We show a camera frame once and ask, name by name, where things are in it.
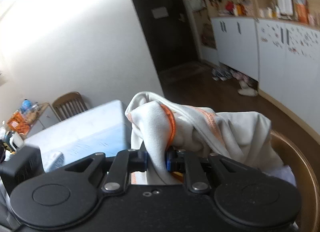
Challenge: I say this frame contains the cream fleece orange-trim pullover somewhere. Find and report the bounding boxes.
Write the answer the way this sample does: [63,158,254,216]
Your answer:
[125,92,283,185]

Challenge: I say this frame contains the light blue table cover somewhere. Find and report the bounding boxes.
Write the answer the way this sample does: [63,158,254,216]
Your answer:
[24,100,131,172]

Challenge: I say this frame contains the orange patterned bag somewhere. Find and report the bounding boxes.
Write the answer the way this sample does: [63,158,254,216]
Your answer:
[7,111,30,135]

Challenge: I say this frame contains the white low drawer cabinet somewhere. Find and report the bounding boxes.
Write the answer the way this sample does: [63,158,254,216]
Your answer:
[25,103,60,138]

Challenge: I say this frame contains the brown wooden chair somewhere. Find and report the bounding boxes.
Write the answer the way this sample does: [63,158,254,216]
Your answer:
[52,92,88,121]

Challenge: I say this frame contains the white slipper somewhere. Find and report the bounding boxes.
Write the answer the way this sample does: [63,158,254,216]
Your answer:
[238,87,258,97]

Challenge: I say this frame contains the white wall cabinets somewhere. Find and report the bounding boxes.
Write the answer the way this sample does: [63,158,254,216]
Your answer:
[195,0,320,132]

